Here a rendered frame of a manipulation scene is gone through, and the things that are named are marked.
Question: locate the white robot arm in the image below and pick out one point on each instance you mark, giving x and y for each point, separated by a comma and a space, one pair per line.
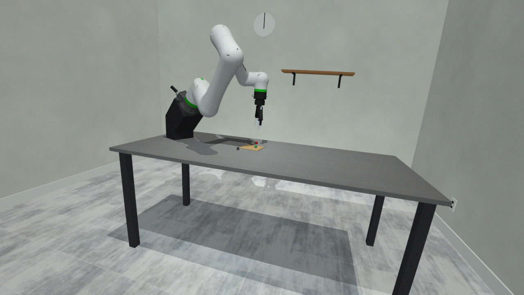
206, 98

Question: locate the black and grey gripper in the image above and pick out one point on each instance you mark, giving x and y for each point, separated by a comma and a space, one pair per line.
259, 113

